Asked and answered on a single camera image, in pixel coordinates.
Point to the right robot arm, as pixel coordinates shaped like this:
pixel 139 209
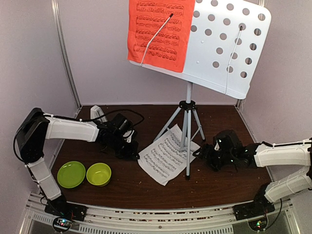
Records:
pixel 227 149

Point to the green plate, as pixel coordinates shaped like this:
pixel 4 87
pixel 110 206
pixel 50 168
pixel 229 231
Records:
pixel 71 174

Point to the grey metronome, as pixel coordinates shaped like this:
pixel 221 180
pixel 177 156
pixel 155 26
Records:
pixel 97 113

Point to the right aluminium corner post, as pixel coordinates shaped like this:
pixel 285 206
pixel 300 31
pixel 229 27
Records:
pixel 240 104

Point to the red sheet music page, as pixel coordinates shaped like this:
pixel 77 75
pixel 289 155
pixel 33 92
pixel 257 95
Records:
pixel 159 31

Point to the left aluminium corner post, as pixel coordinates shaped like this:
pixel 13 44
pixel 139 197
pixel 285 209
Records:
pixel 64 54

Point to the white perforated music stand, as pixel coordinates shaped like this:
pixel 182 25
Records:
pixel 225 44

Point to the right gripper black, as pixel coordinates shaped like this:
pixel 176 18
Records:
pixel 206 155

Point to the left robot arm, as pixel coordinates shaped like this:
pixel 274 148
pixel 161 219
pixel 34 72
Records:
pixel 29 141

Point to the yellow-green bowl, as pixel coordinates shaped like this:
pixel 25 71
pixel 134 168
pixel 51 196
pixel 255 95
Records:
pixel 99 174

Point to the white sheet music page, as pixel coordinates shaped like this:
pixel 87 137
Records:
pixel 163 160

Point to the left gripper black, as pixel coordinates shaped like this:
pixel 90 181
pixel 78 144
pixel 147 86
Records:
pixel 132 152

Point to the aluminium front rail frame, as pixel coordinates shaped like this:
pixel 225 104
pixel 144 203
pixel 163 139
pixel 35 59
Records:
pixel 206 220

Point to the aluminium corner post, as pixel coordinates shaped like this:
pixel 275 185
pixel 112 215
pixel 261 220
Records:
pixel 64 54
pixel 240 104

